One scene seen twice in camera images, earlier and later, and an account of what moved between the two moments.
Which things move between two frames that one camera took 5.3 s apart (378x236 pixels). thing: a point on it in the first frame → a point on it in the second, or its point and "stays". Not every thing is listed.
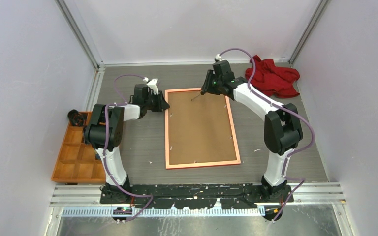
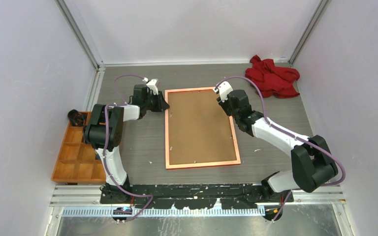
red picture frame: [199, 132] stays
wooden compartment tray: [77, 162] stays
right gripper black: [207, 87] → [224, 104]
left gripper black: [162, 104] stays
